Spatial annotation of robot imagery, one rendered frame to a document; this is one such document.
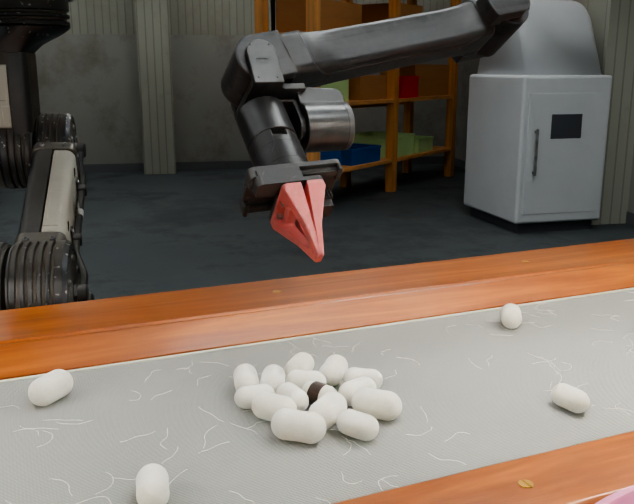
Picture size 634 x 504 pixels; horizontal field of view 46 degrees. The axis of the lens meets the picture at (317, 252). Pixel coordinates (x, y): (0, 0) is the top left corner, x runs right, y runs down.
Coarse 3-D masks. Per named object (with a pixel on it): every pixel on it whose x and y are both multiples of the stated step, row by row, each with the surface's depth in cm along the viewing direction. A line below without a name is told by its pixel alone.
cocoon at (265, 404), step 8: (264, 392) 54; (256, 400) 54; (264, 400) 54; (272, 400) 53; (280, 400) 53; (288, 400) 53; (256, 408) 54; (264, 408) 53; (272, 408) 53; (280, 408) 53; (296, 408) 54; (264, 416) 54; (272, 416) 53
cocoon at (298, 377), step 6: (294, 372) 59; (300, 372) 59; (306, 372) 59; (312, 372) 58; (318, 372) 59; (288, 378) 58; (294, 378) 58; (300, 378) 58; (306, 378) 58; (312, 378) 58; (318, 378) 58; (324, 378) 58; (300, 384) 58
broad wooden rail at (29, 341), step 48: (624, 240) 100; (240, 288) 78; (288, 288) 78; (336, 288) 78; (384, 288) 78; (432, 288) 79; (480, 288) 81; (528, 288) 83; (576, 288) 85; (624, 288) 87; (0, 336) 64; (48, 336) 65; (96, 336) 66; (144, 336) 67; (192, 336) 68; (240, 336) 69; (288, 336) 71
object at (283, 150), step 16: (256, 144) 80; (272, 144) 79; (288, 144) 79; (256, 160) 80; (272, 160) 78; (288, 160) 78; (304, 160) 79; (320, 160) 78; (336, 160) 79; (336, 176) 79; (240, 208) 80; (256, 208) 79
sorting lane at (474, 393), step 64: (448, 320) 76; (576, 320) 76; (0, 384) 61; (128, 384) 61; (192, 384) 61; (384, 384) 61; (448, 384) 61; (512, 384) 61; (576, 384) 61; (0, 448) 50; (64, 448) 50; (128, 448) 50; (192, 448) 50; (256, 448) 50; (320, 448) 50; (384, 448) 50; (448, 448) 50; (512, 448) 50
